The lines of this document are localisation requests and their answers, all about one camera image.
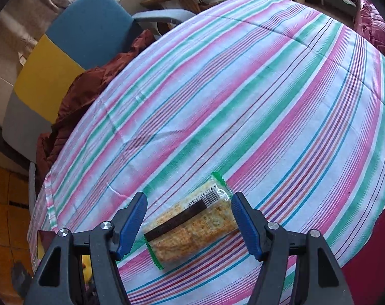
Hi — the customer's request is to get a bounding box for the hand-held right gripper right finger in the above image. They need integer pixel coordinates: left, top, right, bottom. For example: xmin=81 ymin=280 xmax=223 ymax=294
xmin=231 ymin=191 xmax=355 ymax=305

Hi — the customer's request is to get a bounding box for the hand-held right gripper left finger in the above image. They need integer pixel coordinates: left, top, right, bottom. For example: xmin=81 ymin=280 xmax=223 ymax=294
xmin=24 ymin=191 xmax=148 ymax=305

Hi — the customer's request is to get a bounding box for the cracker packet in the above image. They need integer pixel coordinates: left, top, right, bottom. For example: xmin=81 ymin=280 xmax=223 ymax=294
xmin=144 ymin=172 xmax=241 ymax=271

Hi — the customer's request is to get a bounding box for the striped cloth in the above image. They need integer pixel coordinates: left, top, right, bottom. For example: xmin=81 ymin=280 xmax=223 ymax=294
xmin=27 ymin=0 xmax=385 ymax=305

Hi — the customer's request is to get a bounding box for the red-brown cloth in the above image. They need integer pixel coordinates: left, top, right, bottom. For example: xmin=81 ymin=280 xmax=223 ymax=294
xmin=36 ymin=29 xmax=158 ymax=181

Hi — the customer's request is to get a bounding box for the grey yellow blue chair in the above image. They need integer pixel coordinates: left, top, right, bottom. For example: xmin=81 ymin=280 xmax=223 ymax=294
xmin=0 ymin=0 xmax=197 ymax=174

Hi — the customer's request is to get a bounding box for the patterned curtain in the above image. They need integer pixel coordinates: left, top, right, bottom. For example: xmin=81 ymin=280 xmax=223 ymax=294
xmin=0 ymin=0 xmax=80 ymax=70

